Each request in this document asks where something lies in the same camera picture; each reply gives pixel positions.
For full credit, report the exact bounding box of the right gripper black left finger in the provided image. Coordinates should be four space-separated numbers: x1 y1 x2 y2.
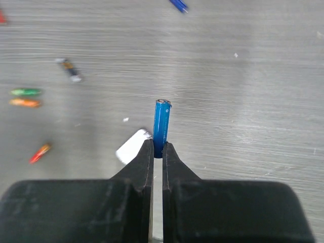
1 139 154 242

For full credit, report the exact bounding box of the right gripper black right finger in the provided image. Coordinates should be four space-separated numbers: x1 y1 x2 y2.
163 143 315 242

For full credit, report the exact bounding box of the white battery cover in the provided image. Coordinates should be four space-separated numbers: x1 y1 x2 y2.
115 129 152 165

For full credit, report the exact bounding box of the blue battery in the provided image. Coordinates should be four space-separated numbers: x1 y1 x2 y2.
153 99 172 158
169 0 188 13

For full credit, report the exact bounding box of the red orange battery front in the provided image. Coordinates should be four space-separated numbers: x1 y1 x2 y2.
29 143 52 164

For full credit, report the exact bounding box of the black battery centre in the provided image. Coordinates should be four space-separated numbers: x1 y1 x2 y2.
55 58 82 83

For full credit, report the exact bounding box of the green battery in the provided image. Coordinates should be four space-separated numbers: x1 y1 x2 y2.
10 88 42 96

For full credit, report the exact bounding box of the red battery left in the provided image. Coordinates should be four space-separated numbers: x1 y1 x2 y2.
0 9 7 25

